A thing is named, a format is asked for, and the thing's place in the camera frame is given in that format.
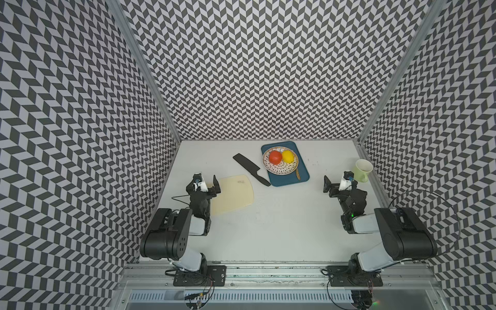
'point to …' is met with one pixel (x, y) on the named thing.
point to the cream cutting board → (236, 192)
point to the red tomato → (275, 157)
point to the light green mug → (363, 168)
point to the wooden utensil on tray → (298, 174)
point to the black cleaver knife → (250, 167)
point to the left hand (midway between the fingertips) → (204, 178)
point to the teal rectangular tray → (277, 180)
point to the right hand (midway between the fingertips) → (334, 178)
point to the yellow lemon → (287, 156)
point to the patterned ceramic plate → (282, 168)
